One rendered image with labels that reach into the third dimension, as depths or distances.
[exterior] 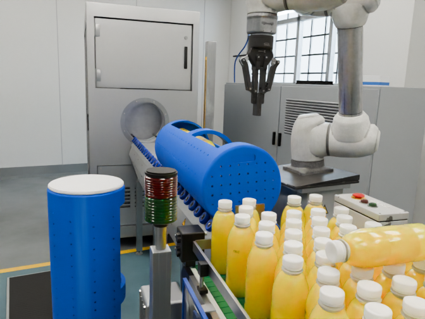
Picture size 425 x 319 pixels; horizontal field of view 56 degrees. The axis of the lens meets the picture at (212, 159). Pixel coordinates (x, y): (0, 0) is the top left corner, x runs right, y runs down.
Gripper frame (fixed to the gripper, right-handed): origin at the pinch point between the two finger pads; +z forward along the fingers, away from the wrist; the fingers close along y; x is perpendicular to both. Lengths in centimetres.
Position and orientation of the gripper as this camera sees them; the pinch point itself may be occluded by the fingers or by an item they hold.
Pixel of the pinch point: (257, 104)
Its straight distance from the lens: 124.0
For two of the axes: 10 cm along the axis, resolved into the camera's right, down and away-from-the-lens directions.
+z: -0.4, 9.8, 1.9
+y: 9.5, -0.3, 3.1
